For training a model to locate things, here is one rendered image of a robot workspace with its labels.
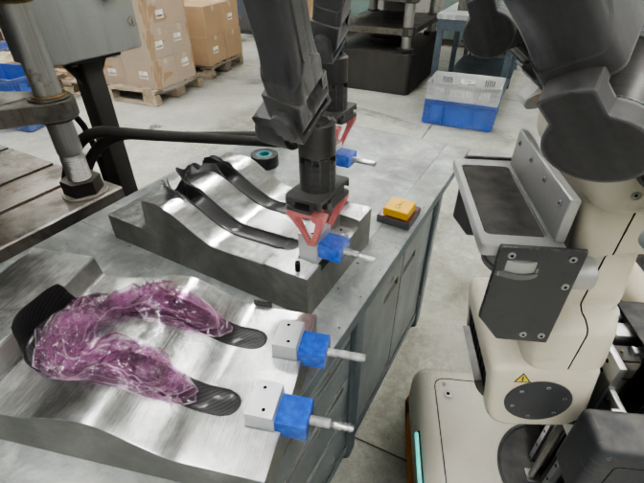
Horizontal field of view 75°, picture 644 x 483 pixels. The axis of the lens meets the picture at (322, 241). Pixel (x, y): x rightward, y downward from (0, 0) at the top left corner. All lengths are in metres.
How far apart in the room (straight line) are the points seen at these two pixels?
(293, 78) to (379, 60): 4.22
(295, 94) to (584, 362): 0.57
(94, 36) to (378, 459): 1.49
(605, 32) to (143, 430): 0.57
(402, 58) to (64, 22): 3.68
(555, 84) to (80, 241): 0.95
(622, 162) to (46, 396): 0.65
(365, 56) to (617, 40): 4.45
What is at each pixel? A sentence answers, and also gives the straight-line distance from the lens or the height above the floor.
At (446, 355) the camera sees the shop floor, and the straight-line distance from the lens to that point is 1.79.
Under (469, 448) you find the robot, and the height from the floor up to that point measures 0.28.
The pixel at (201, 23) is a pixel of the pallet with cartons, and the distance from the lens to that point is 5.28.
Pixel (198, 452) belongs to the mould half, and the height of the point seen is 0.85.
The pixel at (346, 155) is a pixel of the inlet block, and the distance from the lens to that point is 0.95.
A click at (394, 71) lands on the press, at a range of 4.68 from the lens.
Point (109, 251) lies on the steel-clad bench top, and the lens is 1.00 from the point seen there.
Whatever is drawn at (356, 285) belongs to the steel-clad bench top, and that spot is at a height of 0.80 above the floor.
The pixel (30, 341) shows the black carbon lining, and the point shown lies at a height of 0.87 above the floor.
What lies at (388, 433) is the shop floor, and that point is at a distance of 1.55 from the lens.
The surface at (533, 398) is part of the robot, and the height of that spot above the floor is 0.74.
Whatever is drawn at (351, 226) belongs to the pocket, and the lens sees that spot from 0.85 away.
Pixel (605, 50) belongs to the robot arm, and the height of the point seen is 1.28.
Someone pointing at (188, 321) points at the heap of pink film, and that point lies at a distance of 0.65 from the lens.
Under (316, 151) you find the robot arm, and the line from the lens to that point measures 0.61.
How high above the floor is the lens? 1.34
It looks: 36 degrees down
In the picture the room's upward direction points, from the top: straight up
